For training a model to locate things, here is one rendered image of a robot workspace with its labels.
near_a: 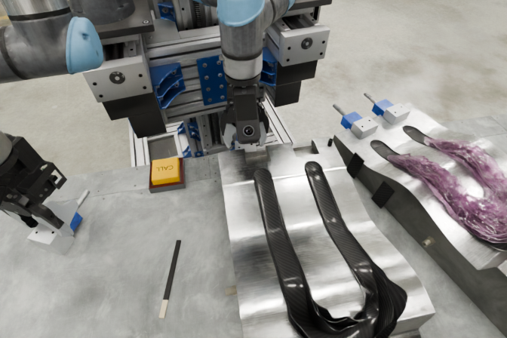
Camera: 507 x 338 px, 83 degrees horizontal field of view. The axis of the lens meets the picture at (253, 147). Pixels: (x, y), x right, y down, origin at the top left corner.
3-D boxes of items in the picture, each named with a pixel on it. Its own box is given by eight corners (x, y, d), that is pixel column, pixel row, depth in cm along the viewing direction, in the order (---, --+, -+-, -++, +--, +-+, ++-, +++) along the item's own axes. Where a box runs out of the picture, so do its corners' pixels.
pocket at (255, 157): (243, 158, 66) (243, 148, 63) (265, 155, 67) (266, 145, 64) (247, 174, 63) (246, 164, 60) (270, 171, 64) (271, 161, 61)
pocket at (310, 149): (288, 152, 67) (290, 142, 65) (310, 149, 68) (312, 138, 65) (294, 167, 64) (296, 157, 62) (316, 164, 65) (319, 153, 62)
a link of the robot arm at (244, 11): (276, -20, 45) (247, -2, 41) (272, 44, 54) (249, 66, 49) (235, -30, 48) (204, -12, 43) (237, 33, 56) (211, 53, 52)
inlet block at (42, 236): (83, 195, 66) (72, 181, 62) (102, 199, 65) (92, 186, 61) (42, 249, 57) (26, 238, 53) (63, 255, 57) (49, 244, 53)
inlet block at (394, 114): (354, 103, 83) (360, 88, 79) (368, 98, 84) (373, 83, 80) (388, 132, 75) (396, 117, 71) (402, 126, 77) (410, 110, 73)
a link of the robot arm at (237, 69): (264, 60, 50) (217, 62, 50) (263, 82, 54) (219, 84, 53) (260, 38, 55) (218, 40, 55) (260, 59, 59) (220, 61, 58)
